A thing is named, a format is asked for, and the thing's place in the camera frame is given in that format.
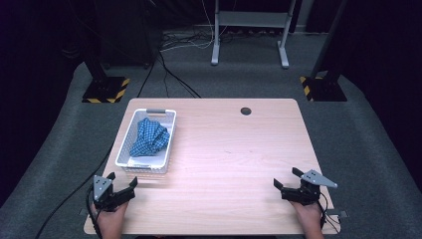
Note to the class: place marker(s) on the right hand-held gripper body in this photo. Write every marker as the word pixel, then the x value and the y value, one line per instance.
pixel 308 192

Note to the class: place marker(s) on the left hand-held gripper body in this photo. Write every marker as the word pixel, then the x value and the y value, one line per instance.
pixel 100 189

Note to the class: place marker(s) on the white perforated plastic basket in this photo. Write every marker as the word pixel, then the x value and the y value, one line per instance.
pixel 126 156

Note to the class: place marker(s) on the blue checked cloth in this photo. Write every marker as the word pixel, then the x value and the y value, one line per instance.
pixel 149 137

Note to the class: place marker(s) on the person's right hand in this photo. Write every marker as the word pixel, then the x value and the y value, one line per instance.
pixel 310 215

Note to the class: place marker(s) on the person's left hand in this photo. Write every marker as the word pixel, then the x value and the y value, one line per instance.
pixel 109 220

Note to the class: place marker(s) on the black stand with striped base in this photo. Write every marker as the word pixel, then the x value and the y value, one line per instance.
pixel 106 89
pixel 326 89

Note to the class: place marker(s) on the grey metal desk frame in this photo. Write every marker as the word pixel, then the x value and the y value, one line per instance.
pixel 252 19

